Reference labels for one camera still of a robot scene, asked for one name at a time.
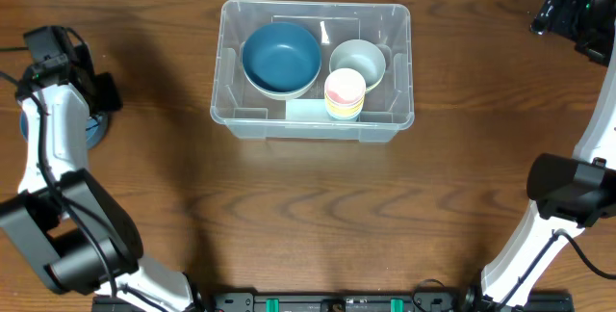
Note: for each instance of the yellow cup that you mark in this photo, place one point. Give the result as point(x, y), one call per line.
point(344, 107)
point(343, 111)

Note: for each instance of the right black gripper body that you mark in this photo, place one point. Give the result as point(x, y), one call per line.
point(563, 14)

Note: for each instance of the large cream bowl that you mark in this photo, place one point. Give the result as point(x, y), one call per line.
point(281, 94)

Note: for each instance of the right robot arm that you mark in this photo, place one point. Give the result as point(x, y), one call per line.
point(566, 195)

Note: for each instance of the light blue cup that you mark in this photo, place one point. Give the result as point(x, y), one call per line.
point(353, 118)

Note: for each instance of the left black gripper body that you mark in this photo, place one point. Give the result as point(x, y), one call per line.
point(103, 92)

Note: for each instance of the cream cup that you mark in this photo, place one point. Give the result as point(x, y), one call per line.
point(342, 114)

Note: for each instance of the small grey bowl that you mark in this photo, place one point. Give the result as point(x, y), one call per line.
point(361, 56)

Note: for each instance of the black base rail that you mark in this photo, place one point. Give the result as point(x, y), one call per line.
point(430, 301)

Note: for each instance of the dark blue bowl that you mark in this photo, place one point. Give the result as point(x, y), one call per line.
point(96, 129)
point(281, 57)

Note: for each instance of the pink cup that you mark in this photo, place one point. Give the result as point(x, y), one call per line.
point(345, 86)

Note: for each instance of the clear plastic storage container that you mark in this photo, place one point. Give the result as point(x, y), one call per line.
point(387, 109)

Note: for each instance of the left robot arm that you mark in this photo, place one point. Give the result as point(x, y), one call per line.
point(70, 230)

